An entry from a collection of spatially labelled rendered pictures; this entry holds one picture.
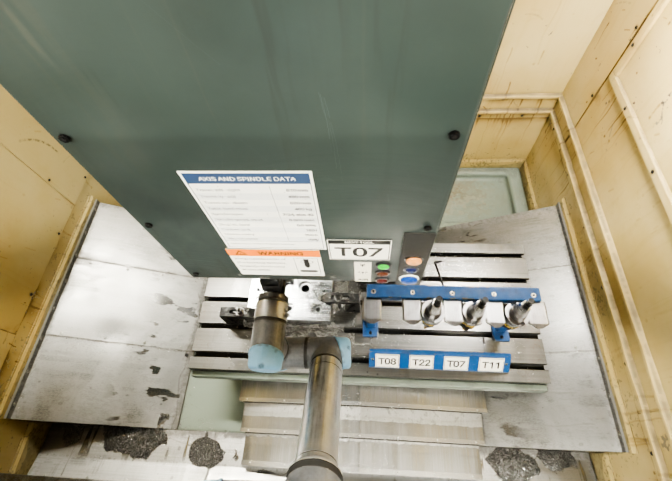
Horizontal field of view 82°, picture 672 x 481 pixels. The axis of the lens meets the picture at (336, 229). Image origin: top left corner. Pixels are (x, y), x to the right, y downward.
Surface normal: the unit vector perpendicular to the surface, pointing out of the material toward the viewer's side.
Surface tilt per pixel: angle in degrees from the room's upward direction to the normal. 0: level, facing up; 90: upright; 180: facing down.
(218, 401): 0
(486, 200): 0
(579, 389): 24
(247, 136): 90
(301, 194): 90
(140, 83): 90
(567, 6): 90
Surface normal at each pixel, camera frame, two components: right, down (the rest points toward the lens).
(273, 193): -0.05, 0.87
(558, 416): -0.47, -0.45
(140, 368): 0.35, -0.45
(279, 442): -0.20, -0.49
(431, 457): 0.07, -0.48
